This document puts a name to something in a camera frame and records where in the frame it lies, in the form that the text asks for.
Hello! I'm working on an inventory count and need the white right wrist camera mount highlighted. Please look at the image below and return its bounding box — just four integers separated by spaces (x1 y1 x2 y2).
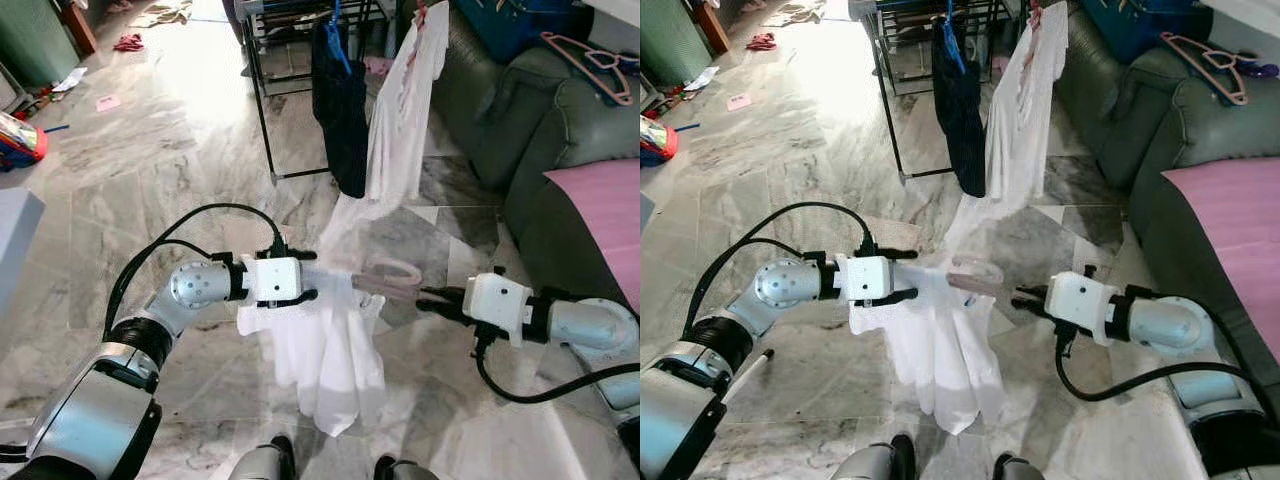
1045 270 1116 346
462 270 536 346

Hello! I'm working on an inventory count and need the blue plastic hanger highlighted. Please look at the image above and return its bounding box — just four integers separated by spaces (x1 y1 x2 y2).
940 0 969 76
322 0 353 76

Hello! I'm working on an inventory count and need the pink cushion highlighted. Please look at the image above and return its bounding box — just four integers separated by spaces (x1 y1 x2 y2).
543 158 641 311
1162 155 1280 361

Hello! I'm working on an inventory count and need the black metal drying rack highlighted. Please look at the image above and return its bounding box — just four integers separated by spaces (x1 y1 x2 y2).
850 0 1051 186
230 0 431 186

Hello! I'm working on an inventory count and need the green storage bin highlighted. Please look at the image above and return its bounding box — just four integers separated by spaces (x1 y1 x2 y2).
0 0 81 86
640 0 716 86

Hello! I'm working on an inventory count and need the dark green sofa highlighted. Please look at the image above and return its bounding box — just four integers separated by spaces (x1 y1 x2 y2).
1055 0 1280 421
430 0 641 311

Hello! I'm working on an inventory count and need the robot right leg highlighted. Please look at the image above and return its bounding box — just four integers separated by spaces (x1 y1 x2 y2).
373 455 441 480
993 455 1046 480

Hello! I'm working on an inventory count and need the robot leg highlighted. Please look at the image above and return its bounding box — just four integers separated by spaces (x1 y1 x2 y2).
993 455 1046 480
373 455 441 480
830 435 916 480
230 435 296 480

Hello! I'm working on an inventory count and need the pale pink plastic hanger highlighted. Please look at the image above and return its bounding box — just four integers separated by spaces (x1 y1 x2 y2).
350 258 426 304
945 255 1021 301

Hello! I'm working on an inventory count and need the dark navy garment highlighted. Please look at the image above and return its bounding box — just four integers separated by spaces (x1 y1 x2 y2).
930 15 991 199
310 15 371 199

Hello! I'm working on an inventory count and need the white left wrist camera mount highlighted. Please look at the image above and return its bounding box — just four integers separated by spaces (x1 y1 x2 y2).
243 255 304 304
835 255 894 304

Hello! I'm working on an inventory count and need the red and blue backpack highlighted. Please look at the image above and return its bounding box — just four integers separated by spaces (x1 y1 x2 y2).
640 115 679 166
0 112 49 173

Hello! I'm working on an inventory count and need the pink wooden-look hanger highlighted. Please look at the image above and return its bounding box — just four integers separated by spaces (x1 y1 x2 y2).
1160 30 1280 106
540 30 636 106

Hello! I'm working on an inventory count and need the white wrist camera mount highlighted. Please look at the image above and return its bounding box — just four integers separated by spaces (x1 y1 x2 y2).
243 255 304 304
462 270 536 346
835 255 894 304
1045 270 1116 346

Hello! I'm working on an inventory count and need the white shirt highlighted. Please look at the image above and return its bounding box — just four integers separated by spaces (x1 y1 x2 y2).
940 0 1069 266
320 0 451 266
237 265 389 438
848 268 1006 436

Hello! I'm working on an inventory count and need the robot left leg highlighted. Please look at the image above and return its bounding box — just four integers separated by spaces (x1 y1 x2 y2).
830 435 916 480
230 435 296 480

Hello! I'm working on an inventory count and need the red plastic hanger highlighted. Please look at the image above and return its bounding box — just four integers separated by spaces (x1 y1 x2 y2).
1022 0 1046 81
405 0 431 81

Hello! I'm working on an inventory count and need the blue bag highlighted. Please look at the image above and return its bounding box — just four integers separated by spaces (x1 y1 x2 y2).
1080 0 1201 63
455 0 591 63

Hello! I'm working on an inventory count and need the beige floor cloth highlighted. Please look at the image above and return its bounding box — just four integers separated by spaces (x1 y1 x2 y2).
765 0 826 29
130 0 196 29

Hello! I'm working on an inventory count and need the brown wooden door frame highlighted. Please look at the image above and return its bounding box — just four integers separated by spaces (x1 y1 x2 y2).
695 0 731 56
58 0 98 56

